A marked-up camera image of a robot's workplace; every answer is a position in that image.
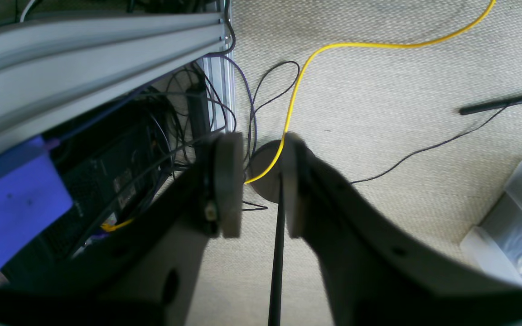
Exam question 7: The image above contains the blue plastic panel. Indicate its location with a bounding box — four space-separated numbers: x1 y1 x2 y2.
0 136 73 268

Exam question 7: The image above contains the thin black floor cable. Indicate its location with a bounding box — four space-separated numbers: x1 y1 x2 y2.
349 81 522 185

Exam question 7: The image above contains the black stand pole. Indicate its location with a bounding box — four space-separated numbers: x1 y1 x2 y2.
268 176 285 326

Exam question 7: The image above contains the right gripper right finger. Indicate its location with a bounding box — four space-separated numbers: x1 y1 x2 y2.
282 133 522 326

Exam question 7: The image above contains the black round stand base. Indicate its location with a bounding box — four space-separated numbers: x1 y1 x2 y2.
248 140 281 204

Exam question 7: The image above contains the yellow cable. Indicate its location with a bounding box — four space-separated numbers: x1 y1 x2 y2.
244 0 497 185

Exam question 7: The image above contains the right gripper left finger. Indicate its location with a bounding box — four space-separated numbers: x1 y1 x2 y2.
0 133 243 326

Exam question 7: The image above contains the aluminium frame rail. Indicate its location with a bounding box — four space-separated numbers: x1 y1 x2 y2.
0 12 226 154

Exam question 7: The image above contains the black rod on floor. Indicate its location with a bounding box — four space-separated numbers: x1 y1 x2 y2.
458 96 522 116

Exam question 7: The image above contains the black computer case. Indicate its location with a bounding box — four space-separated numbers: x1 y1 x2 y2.
0 86 184 282

